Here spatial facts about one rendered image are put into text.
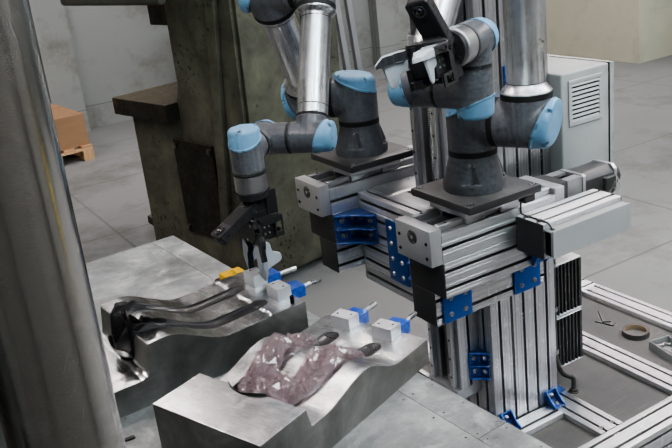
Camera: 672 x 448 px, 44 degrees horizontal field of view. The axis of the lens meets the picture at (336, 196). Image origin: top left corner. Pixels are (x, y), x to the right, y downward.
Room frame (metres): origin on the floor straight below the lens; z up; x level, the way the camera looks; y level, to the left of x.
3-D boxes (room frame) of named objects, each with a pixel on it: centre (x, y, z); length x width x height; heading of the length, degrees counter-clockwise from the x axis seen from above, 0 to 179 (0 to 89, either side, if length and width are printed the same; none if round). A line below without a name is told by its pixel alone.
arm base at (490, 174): (1.92, -0.34, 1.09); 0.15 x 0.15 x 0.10
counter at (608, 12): (9.29, -2.85, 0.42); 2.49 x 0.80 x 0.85; 30
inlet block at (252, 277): (1.86, 0.17, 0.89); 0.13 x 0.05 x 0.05; 123
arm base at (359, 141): (2.35, -0.09, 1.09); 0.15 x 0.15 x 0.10
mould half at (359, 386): (1.42, 0.11, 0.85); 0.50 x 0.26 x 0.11; 141
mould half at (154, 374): (1.67, 0.37, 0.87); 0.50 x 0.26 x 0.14; 123
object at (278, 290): (1.77, 0.11, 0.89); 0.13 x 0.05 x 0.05; 123
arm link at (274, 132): (1.94, 0.15, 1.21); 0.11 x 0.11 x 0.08; 74
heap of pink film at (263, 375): (1.43, 0.11, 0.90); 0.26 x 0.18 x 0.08; 141
